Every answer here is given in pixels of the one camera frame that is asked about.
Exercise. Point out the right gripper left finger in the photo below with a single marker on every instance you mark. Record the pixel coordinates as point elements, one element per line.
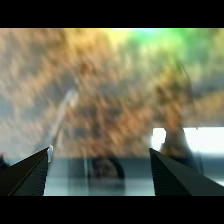
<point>29,176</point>

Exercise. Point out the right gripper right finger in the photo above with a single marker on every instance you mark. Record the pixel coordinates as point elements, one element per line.
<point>176,178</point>

